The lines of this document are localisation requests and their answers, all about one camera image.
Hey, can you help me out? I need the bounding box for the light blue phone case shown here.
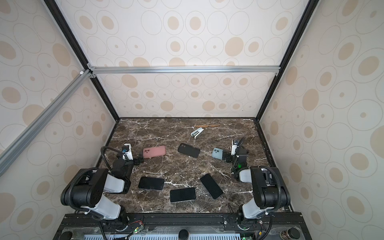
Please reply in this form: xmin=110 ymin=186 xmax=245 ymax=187
xmin=212 ymin=148 xmax=224 ymax=160

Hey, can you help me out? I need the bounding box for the black phone case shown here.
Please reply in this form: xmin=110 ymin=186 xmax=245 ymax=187
xmin=178 ymin=143 xmax=201 ymax=158

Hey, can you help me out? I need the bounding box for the horizontal aluminium rail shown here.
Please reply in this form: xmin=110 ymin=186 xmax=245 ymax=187
xmin=87 ymin=65 xmax=280 ymax=76

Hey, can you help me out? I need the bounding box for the pink phone case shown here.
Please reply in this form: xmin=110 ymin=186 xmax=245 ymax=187
xmin=143 ymin=146 xmax=167 ymax=159

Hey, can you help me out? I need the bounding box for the black knob centre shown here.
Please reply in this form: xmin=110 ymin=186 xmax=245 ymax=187
xmin=178 ymin=229 xmax=190 ymax=240

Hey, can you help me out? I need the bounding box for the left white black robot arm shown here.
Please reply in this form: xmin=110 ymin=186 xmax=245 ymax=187
xmin=61 ymin=144 xmax=144 ymax=223

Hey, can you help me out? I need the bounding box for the black phone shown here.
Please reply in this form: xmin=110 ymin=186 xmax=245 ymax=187
xmin=138 ymin=177 xmax=165 ymax=191
xmin=200 ymin=174 xmax=224 ymax=200
xmin=170 ymin=188 xmax=196 ymax=203

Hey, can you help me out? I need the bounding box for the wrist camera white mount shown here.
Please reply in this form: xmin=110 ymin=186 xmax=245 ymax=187
xmin=231 ymin=140 xmax=239 ymax=156
xmin=122 ymin=144 xmax=134 ymax=161

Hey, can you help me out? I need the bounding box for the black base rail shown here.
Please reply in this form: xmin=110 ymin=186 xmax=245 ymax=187
xmin=53 ymin=213 xmax=312 ymax=240

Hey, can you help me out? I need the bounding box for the round button right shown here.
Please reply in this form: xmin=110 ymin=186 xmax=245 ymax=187
xmin=280 ymin=228 xmax=301 ymax=240

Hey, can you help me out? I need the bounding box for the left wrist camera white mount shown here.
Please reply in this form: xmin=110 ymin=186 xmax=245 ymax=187
xmin=122 ymin=144 xmax=134 ymax=161

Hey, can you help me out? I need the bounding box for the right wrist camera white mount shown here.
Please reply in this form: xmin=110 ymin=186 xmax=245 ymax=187
xmin=231 ymin=140 xmax=239 ymax=156

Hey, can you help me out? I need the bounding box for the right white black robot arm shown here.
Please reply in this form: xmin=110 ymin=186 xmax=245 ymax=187
xmin=224 ymin=138 xmax=291 ymax=223

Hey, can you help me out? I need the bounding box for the white stapler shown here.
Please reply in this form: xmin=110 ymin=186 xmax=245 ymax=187
xmin=191 ymin=127 xmax=204 ymax=139

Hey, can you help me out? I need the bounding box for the diagonal aluminium rail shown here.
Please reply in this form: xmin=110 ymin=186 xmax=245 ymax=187
xmin=1 ymin=70 xmax=91 ymax=175

